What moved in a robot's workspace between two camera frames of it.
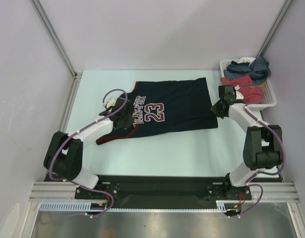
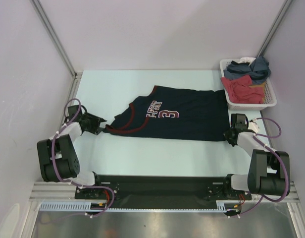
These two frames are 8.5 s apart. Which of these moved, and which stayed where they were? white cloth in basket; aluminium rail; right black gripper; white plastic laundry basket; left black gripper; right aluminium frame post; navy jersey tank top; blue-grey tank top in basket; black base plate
Moved: navy jersey tank top; right black gripper; left black gripper
Stayed: black base plate; blue-grey tank top in basket; right aluminium frame post; white cloth in basket; aluminium rail; white plastic laundry basket
